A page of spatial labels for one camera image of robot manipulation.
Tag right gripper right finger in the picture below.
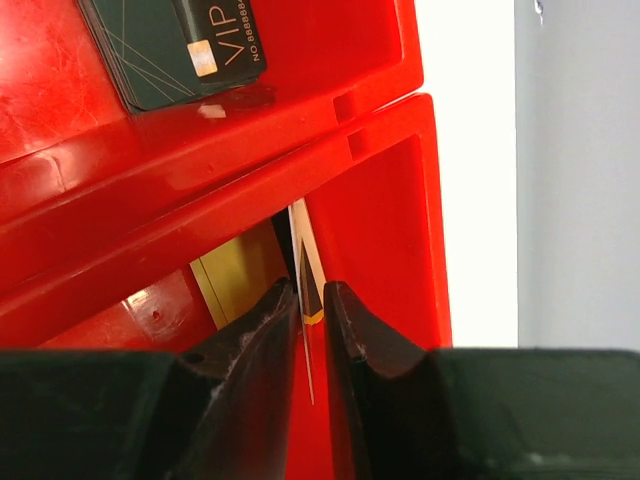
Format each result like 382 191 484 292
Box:
324 282 639 479

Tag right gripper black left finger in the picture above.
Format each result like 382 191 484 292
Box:
1 279 298 479

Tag gold card with stripe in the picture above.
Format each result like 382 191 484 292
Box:
190 221 288 329

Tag black card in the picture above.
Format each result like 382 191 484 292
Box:
78 0 267 113

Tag right red plastic bin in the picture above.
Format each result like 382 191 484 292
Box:
1 94 451 479

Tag red plastic bin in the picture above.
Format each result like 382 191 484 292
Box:
1 1 423 227
1 94 451 479

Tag middle red plastic bin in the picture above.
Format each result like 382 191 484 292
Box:
1 1 423 227

